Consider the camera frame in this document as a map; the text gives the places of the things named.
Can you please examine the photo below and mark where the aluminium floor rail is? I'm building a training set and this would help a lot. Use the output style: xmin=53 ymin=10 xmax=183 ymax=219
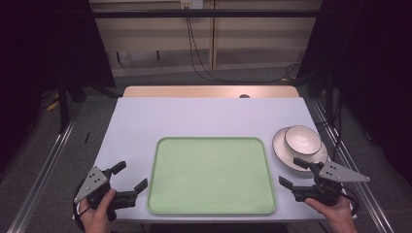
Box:
xmin=311 ymin=99 xmax=395 ymax=233
xmin=5 ymin=105 xmax=84 ymax=233

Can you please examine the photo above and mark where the black horizontal bar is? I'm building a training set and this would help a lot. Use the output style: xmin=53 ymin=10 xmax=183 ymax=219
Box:
xmin=90 ymin=9 xmax=323 ymax=19

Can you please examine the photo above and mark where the black hanging wall cable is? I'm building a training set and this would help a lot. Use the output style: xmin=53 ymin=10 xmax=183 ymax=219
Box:
xmin=185 ymin=16 xmax=303 ymax=84

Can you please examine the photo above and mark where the dark curtain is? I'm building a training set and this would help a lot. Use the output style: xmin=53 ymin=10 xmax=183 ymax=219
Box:
xmin=295 ymin=0 xmax=412 ymax=185
xmin=0 ymin=0 xmax=117 ymax=169

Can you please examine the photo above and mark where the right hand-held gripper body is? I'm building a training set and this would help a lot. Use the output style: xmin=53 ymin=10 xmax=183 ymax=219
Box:
xmin=291 ymin=160 xmax=371 ymax=207

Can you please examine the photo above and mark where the person's right hand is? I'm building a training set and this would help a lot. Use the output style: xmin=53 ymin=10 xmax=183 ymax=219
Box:
xmin=304 ymin=195 xmax=360 ymax=233

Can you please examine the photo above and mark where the person's left hand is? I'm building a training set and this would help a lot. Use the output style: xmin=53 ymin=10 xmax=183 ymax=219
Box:
xmin=79 ymin=188 xmax=118 ymax=233

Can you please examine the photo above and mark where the white bowl with dark rim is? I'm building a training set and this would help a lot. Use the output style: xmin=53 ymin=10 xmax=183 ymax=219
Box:
xmin=284 ymin=124 xmax=323 ymax=156

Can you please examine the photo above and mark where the white wall socket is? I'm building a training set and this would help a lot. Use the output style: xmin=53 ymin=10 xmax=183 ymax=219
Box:
xmin=180 ymin=0 xmax=205 ymax=10

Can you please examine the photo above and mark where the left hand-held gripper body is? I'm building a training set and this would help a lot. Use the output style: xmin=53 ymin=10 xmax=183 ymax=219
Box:
xmin=73 ymin=165 xmax=139 ymax=222

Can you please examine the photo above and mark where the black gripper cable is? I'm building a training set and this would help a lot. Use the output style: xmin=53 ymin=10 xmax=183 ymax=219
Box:
xmin=72 ymin=180 xmax=92 ymax=231
xmin=339 ymin=186 xmax=361 ymax=217

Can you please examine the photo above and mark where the black metal stand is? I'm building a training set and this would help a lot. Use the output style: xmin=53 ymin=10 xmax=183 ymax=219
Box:
xmin=56 ymin=75 xmax=70 ymax=133
xmin=325 ymin=62 xmax=335 ymax=122

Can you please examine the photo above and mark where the white plate with dark rim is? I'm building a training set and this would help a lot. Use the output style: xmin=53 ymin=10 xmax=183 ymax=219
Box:
xmin=271 ymin=126 xmax=329 ymax=173

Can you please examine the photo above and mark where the light green tray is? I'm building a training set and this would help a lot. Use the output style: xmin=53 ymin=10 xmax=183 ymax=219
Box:
xmin=146 ymin=136 xmax=278 ymax=216

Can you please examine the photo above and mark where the pale table mat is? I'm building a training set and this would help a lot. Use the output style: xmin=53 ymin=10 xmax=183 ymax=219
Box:
xmin=74 ymin=96 xmax=358 ymax=225

